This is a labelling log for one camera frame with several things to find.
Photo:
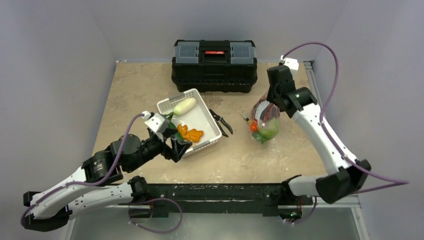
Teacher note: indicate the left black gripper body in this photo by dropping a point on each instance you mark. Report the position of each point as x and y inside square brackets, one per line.
[166, 150]

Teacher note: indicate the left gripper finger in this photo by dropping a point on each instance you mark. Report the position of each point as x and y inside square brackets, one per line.
[173, 135]
[179, 148]

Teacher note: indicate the orange plastic carrot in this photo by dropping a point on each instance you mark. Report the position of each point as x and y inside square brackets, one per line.
[254, 127]

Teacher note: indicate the clear zip top bag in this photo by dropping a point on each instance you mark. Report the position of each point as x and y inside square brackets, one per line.
[265, 120]

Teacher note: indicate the green cabbage head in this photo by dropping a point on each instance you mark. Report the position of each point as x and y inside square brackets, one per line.
[268, 131]

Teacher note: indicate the red grape bunch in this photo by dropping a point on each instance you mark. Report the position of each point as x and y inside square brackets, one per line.
[263, 111]

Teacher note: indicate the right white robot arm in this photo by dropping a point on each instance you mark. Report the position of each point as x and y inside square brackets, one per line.
[345, 173]

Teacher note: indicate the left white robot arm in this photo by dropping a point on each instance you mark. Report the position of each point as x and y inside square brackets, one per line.
[93, 186]

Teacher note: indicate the white plastic basket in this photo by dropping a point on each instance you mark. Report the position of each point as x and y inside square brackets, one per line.
[198, 118]

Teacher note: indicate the black plastic toolbox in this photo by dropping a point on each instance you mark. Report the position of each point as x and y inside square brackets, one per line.
[228, 66]

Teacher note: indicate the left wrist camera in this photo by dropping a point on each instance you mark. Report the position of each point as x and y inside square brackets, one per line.
[156, 122]

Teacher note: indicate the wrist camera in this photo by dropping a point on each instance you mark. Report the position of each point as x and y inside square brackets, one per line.
[291, 63]
[156, 122]

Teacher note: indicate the black wire stripper pliers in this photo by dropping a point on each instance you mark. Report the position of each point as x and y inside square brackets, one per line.
[220, 123]

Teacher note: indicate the yellow handled screwdriver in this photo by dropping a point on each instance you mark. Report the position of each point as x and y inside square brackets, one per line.
[246, 119]

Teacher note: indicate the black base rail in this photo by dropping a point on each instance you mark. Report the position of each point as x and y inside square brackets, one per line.
[267, 199]

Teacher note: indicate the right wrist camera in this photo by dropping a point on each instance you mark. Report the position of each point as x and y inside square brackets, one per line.
[291, 63]

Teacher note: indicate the aluminium table edge rail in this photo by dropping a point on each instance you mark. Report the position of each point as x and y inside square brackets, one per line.
[314, 86]

